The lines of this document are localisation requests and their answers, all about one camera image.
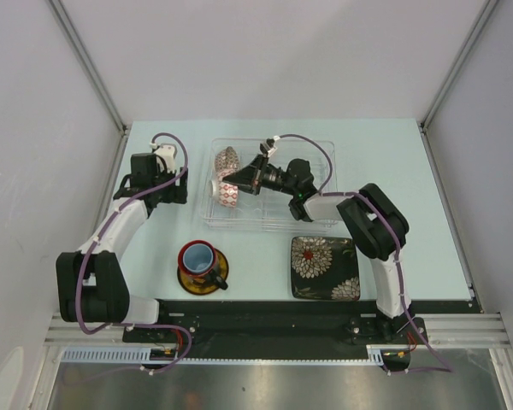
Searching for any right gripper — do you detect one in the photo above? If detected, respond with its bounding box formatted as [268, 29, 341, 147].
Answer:
[223, 154, 298, 196]

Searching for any brown patterned bowl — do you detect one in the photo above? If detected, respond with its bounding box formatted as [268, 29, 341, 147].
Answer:
[214, 146, 240, 173]

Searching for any red patterned white bowl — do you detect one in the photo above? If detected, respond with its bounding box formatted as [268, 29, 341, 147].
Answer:
[209, 169, 239, 208]

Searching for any white wire dish rack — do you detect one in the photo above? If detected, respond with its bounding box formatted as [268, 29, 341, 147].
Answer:
[199, 138, 337, 234]

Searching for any square black floral plate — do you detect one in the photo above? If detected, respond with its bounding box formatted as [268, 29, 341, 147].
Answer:
[290, 237, 361, 302]

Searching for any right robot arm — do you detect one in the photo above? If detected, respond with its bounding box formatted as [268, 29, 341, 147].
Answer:
[222, 155, 412, 343]

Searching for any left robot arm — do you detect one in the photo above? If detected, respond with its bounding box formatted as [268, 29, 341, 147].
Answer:
[56, 144, 188, 342]

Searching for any red black mug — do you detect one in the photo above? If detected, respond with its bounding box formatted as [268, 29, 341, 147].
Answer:
[177, 240, 218, 278]

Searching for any round black yellow saucer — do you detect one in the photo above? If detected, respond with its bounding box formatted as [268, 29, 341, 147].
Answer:
[177, 249, 229, 296]

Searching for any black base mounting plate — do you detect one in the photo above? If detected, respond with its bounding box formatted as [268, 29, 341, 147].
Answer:
[121, 298, 429, 372]

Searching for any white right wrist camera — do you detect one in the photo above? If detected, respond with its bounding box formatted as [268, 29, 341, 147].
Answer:
[260, 136, 281, 158]

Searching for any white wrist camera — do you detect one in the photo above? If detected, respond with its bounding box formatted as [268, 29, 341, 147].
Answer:
[260, 136, 281, 158]
[150, 143, 177, 171]

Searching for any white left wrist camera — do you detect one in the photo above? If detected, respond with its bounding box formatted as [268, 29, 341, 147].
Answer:
[150, 143, 177, 171]

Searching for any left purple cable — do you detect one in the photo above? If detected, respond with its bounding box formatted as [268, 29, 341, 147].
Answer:
[74, 132, 192, 334]

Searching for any purple cable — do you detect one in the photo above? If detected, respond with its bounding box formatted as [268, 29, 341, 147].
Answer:
[269, 133, 454, 373]
[74, 132, 192, 334]

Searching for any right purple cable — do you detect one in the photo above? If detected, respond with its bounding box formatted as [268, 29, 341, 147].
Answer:
[269, 133, 454, 373]

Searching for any aluminium frame rail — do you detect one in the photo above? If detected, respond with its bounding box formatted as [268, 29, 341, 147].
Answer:
[45, 0, 127, 135]

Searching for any white slotted cable duct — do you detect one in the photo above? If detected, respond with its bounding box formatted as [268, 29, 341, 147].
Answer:
[62, 347, 408, 366]

